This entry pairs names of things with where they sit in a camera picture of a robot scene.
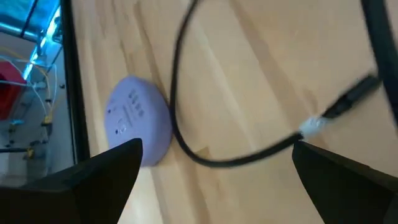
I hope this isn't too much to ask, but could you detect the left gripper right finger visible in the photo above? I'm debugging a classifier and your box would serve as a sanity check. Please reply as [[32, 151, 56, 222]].
[[292, 141, 398, 224]]

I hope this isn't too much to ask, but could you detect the long black USB cable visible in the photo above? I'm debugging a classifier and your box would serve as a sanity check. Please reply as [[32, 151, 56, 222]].
[[169, 0, 382, 169]]

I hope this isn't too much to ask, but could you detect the purple round power strip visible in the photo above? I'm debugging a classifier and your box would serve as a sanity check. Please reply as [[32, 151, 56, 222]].
[[104, 75, 174, 168]]

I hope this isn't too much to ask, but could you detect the red bin shelf rack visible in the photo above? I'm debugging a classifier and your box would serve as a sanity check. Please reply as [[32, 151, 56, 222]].
[[0, 60, 27, 121]]

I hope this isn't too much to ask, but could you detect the yellow hanging cable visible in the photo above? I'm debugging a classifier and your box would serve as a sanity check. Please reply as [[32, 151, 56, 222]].
[[0, 46, 58, 125]]

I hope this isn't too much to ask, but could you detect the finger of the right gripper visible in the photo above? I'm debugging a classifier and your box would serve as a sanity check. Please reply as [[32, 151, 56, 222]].
[[360, 0, 398, 127]]

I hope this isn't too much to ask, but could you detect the black aluminium table frame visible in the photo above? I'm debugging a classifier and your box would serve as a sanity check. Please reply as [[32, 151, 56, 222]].
[[58, 0, 91, 164]]

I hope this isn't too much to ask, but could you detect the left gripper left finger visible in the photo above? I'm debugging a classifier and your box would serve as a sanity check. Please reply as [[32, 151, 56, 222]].
[[0, 138, 144, 224]]

